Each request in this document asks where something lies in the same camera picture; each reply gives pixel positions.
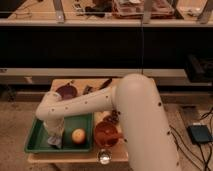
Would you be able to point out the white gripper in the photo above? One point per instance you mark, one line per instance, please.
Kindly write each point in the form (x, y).
(54, 127)

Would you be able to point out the grey towel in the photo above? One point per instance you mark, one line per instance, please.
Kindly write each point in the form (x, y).
(55, 141)

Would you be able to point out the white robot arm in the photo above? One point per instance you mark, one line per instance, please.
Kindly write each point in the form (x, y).
(144, 123)

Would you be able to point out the green plastic tray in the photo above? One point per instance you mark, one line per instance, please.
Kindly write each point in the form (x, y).
(37, 138)

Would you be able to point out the yellow apple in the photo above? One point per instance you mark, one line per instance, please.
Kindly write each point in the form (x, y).
(78, 136)

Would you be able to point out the dark red small bowl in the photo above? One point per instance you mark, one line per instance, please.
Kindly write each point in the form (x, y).
(67, 92)

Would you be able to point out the dark spoon utensil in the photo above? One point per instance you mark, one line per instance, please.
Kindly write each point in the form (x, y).
(89, 89)

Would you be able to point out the brown wooden bowl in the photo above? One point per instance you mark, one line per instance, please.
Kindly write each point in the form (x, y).
(106, 134)

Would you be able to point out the dark grape bunch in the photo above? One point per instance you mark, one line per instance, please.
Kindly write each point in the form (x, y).
(112, 117)

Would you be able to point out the black foot pedal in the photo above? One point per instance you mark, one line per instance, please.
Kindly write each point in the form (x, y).
(199, 134)

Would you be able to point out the black box on right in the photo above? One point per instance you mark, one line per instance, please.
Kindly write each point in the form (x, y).
(199, 69)

